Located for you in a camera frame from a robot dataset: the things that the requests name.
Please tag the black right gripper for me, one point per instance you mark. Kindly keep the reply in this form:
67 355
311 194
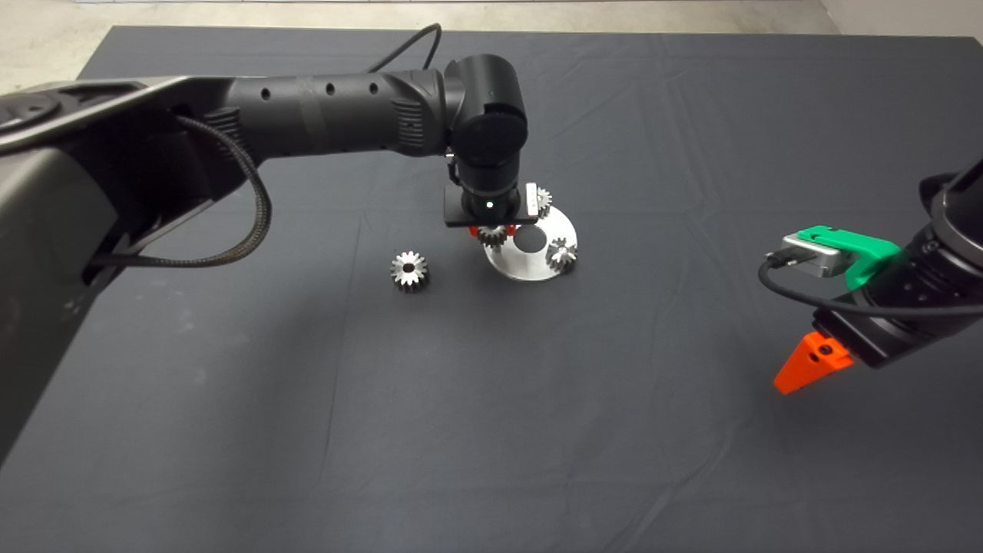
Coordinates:
883 338

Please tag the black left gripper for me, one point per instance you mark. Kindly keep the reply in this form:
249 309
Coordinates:
531 201

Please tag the small steel gear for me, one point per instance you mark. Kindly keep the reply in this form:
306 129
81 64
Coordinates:
493 236
562 254
544 202

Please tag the larger steel gear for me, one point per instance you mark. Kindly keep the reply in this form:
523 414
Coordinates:
409 273

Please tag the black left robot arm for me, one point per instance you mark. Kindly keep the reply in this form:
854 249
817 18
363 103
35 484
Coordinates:
330 115

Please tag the round metal plate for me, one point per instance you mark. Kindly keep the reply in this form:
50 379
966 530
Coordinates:
530 265

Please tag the dark grey table cloth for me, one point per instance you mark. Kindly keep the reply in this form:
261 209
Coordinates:
491 430

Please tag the silver right camera box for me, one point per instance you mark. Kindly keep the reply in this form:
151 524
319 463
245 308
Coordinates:
818 257

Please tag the green right camera mount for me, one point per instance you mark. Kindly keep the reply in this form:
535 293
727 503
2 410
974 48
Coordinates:
868 247

